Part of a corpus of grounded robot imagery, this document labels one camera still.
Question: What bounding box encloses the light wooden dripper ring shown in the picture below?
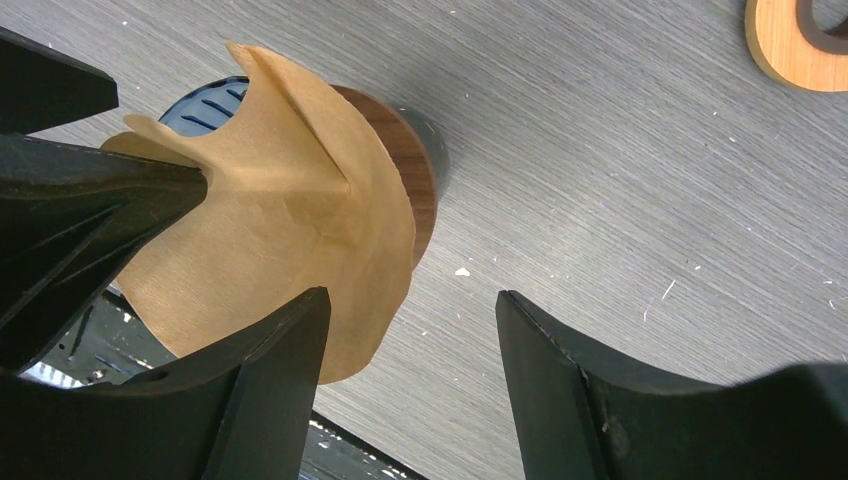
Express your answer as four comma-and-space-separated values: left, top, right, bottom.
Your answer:
743, 0, 848, 94

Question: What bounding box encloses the brown paper coffee filter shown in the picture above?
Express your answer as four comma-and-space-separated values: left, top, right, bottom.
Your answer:
103, 43, 416, 384

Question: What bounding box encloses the blue glass dripper cone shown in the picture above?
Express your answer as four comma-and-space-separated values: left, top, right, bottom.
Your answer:
159, 76, 249, 137

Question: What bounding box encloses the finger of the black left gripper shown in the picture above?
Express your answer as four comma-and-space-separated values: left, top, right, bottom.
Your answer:
1, 135, 207, 371
1, 28, 119, 135

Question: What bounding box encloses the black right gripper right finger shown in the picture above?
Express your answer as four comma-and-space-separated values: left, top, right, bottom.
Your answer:
496, 291, 847, 479

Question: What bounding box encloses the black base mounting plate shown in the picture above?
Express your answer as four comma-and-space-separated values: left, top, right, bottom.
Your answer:
19, 284, 432, 480

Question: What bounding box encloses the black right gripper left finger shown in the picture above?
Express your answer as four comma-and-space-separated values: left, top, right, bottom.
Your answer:
0, 286, 333, 480

